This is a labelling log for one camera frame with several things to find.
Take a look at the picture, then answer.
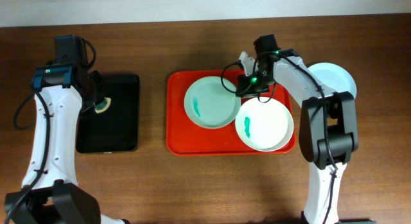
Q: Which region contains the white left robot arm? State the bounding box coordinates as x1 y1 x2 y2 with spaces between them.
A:
4 65 127 223

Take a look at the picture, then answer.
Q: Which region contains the mint green plate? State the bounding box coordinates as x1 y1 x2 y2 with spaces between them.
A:
183 76 241 129

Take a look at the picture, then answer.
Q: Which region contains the white plate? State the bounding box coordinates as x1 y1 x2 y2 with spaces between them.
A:
235 98 294 152

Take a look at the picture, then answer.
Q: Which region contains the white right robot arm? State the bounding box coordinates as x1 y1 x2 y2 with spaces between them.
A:
237 49 358 224

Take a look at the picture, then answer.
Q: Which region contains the black plastic tray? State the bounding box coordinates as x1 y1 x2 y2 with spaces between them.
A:
76 74 140 153

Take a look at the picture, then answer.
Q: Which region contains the red plastic tray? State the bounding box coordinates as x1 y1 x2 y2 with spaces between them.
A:
166 69 297 157

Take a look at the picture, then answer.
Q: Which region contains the green yellow sponge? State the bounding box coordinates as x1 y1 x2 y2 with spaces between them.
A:
94 97 111 114

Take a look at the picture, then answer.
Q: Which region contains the light blue plate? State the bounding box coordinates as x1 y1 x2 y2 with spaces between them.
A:
308 62 357 98

